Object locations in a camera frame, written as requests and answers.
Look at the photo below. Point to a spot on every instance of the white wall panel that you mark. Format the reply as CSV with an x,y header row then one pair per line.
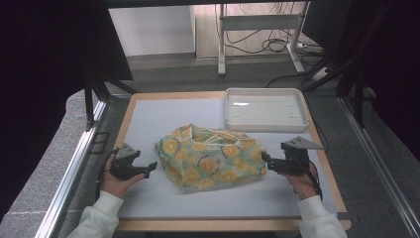
x,y
152,29

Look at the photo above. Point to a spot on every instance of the person's left hand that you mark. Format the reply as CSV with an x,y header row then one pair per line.
x,y
114,185

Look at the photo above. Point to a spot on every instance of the person's right hand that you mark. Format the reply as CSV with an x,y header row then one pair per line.
x,y
303,186

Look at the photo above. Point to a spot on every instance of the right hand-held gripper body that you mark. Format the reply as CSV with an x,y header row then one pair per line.
x,y
294,162

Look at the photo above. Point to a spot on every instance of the white plastic tray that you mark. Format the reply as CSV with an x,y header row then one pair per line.
x,y
265,110

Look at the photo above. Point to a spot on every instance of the dark curtain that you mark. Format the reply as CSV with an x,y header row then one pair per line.
x,y
393,49
39,66

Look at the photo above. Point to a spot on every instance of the white power strip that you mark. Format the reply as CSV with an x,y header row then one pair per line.
x,y
321,74

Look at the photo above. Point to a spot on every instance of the white desk frame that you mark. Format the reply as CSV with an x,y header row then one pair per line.
x,y
261,22

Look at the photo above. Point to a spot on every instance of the aluminium rail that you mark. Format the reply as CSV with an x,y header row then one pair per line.
x,y
71,175
379,165

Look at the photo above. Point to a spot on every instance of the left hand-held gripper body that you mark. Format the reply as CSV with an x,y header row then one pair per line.
x,y
124,167

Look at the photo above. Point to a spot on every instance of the lemon print cloth bag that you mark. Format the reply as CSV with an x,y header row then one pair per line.
x,y
208,162

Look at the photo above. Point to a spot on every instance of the light grey table mat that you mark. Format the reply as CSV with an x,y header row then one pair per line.
x,y
158,115

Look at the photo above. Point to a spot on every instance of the black metal stand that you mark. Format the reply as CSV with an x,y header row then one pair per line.
x,y
358,99
89,102

